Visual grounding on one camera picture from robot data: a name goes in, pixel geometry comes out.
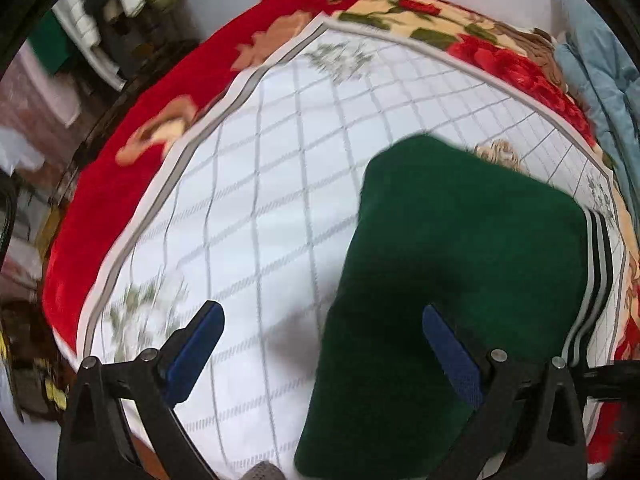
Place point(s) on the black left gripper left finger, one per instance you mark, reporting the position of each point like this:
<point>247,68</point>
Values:
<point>96,441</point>

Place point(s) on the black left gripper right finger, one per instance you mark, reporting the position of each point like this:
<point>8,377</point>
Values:
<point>548,442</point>

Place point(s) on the green striped garment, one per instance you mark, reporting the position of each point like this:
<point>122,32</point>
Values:
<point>508,261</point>

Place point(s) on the pile of clothes background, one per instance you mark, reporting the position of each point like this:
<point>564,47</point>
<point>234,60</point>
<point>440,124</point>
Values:
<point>62,205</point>

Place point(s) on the white quilted bed cover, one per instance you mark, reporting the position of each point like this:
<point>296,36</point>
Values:
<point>256,205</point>

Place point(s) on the red floral blanket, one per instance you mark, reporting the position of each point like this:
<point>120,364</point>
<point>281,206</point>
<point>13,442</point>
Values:
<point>522,59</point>

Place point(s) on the light blue garment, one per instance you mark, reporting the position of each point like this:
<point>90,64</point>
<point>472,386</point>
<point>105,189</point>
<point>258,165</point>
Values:
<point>600,73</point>

